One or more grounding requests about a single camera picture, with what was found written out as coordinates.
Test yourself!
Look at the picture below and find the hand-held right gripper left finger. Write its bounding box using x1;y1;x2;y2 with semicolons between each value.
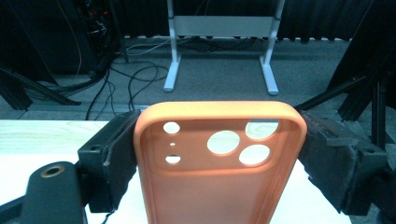
77;109;142;214

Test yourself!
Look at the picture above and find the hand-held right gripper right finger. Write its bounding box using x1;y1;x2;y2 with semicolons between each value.
297;109;390;217

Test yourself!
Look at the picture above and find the orange phone case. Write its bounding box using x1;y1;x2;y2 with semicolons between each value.
133;100;308;224

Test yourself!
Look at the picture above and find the dark equipment rack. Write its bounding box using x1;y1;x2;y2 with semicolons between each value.
73;0;127;77

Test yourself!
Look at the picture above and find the black curtain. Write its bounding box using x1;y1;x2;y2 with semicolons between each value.
122;0;356;43

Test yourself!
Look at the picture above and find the white metal stand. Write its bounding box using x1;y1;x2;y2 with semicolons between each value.
163;0;286;96

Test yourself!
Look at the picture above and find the black looped floor cable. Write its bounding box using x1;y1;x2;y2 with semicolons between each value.
126;60;170;112

